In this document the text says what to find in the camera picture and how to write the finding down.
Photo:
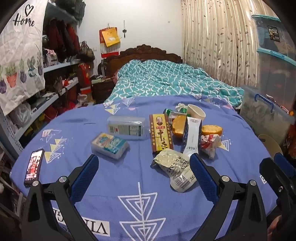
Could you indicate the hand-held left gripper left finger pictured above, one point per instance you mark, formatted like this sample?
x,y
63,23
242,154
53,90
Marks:
x,y
85,176

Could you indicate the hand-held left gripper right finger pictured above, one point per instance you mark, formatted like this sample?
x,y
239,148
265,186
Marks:
x,y
203,176

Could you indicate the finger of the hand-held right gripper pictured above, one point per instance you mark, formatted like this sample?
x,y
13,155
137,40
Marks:
x,y
269,170
282,161

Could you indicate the beige trash bin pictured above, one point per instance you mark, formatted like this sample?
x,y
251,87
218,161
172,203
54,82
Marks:
x,y
268,143

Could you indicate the red white wrapper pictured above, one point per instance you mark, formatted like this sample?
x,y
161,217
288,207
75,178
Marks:
x,y
209,144

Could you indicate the silver wrapper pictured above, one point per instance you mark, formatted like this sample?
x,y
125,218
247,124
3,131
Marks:
x,y
171,162

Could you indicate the blue white tissue pack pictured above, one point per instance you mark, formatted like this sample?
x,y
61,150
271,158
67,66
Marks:
x,y
108,144

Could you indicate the white blue pouch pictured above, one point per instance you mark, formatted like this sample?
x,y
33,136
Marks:
x,y
192,136

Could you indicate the yellow bread piece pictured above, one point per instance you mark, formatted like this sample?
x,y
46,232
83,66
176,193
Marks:
x,y
178,126
211,130

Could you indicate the brown yellow cardboard box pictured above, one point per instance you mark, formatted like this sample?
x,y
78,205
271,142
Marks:
x,y
160,134

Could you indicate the pink white paper cup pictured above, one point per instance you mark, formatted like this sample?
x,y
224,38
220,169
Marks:
x,y
195,113

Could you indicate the clear plastic box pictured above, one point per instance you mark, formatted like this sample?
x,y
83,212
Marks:
x,y
126,127

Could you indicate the white plastic wrap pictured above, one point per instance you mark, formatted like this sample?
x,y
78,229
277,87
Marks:
x,y
181,106

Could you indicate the crushed green can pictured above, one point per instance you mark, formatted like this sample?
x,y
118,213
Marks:
x,y
167,112

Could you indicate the blue printed blanket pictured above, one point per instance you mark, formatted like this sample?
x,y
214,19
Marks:
x,y
115,176

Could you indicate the black smartphone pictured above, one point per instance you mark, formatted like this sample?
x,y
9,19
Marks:
x,y
34,166

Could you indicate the clear storage box teal lid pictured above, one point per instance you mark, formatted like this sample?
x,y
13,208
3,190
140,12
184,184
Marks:
x,y
277,76

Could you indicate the dark wooden nightstand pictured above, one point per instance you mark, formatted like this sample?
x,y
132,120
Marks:
x,y
101,90

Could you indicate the teal patterned quilt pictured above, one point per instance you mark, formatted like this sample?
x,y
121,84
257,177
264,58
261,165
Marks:
x,y
161,78

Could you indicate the grey metal shelf rack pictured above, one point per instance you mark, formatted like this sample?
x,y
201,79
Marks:
x,y
57,66

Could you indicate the labelled clear storage box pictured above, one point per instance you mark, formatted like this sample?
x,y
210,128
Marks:
x,y
266,44

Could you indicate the brown handbag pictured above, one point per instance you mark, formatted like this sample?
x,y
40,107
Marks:
x,y
86,52

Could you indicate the white printed cloth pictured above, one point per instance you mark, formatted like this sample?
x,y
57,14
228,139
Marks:
x,y
20,60

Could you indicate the leaf patterned curtain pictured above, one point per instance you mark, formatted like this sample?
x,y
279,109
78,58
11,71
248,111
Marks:
x,y
212,41

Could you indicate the carved wooden headboard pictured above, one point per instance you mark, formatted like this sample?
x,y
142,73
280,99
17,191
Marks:
x,y
148,52

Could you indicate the dark hanging jackets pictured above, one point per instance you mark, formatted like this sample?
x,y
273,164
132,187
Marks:
x,y
62,39

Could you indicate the yellow paper bag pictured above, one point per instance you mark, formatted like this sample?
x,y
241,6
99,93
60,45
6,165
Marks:
x,y
111,38

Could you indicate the red wall calendar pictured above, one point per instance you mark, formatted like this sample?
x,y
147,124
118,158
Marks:
x,y
107,52

